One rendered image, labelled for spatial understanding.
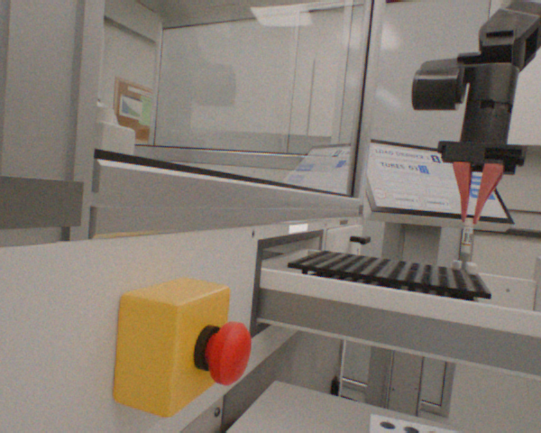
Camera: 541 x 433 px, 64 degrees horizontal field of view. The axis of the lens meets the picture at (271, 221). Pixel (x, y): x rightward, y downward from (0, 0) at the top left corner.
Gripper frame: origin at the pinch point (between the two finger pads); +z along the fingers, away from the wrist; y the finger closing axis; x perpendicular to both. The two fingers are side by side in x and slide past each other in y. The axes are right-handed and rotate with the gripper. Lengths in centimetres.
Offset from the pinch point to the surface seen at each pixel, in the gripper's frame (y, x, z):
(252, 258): -18.7, -22.0, 9.5
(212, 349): -10.1, -39.9, 13.7
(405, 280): -4.4, -13.0, 9.1
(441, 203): -15, 80, -10
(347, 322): -8.7, -17.4, 14.3
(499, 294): 4.8, 8.7, 9.8
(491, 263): -2, 292, 5
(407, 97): -48, 153, -69
